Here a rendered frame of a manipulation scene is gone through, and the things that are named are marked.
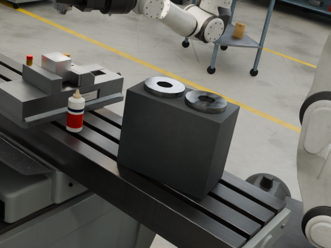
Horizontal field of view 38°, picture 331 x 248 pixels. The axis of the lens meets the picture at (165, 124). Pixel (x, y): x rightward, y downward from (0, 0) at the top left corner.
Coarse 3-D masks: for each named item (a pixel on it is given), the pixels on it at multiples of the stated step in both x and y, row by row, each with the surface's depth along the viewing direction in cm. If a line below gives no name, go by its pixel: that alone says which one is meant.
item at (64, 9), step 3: (54, 0) 116; (54, 3) 116; (57, 3) 116; (60, 3) 115; (54, 6) 116; (57, 6) 116; (60, 6) 116; (63, 6) 116; (66, 6) 116; (69, 6) 117; (57, 9) 116; (60, 9) 116; (63, 9) 116; (66, 9) 116; (69, 9) 117
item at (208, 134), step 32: (128, 96) 101; (160, 96) 100; (192, 96) 100; (128, 128) 104; (160, 128) 100; (192, 128) 97; (224, 128) 97; (128, 160) 107; (160, 160) 103; (192, 160) 99; (224, 160) 107; (192, 192) 102
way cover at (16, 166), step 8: (0, 136) 125; (0, 144) 120; (8, 144) 122; (0, 152) 116; (8, 152) 117; (16, 152) 119; (24, 152) 120; (0, 160) 100; (8, 160) 112; (16, 160) 114; (24, 160) 116; (32, 160) 117; (40, 160) 119; (16, 168) 109; (24, 168) 111; (32, 168) 113; (40, 168) 114; (48, 168) 116
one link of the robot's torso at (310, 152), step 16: (320, 112) 126; (304, 128) 130; (320, 128) 127; (304, 144) 131; (320, 144) 129; (304, 160) 135; (320, 160) 132; (304, 176) 139; (320, 176) 137; (304, 192) 141; (320, 192) 139; (304, 208) 143; (320, 208) 140; (304, 224) 143
